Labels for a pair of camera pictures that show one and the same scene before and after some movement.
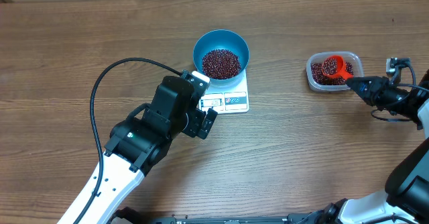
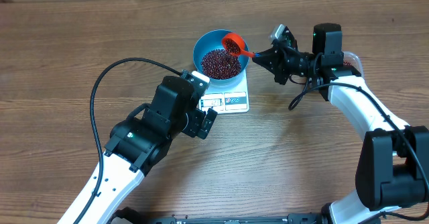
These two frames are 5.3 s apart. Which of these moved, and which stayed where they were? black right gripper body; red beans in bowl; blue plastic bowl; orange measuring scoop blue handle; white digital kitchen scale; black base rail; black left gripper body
Moved: black right gripper body; orange measuring scoop blue handle
Stayed: black left gripper body; white digital kitchen scale; blue plastic bowl; red beans in bowl; black base rail
